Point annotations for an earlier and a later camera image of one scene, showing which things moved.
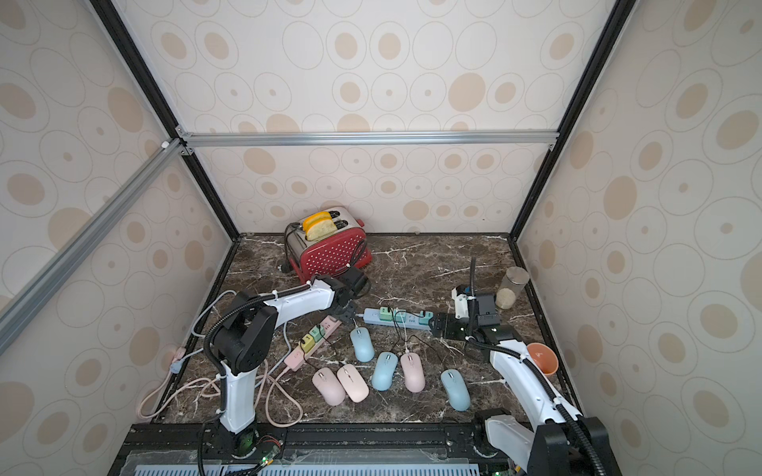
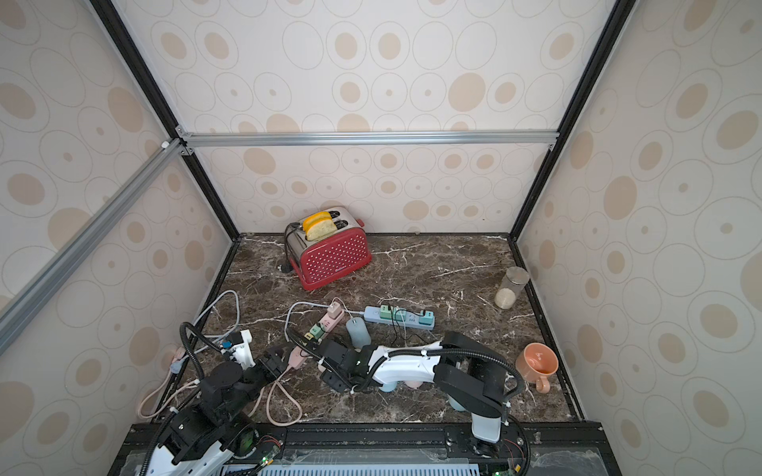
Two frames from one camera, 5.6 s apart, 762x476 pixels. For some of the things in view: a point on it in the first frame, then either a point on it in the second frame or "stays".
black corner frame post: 142,72 stays
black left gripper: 350,314 -> 278,364
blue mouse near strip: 362,344 stays
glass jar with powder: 513,282 stays
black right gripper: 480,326 -> 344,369
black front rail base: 348,449 stays
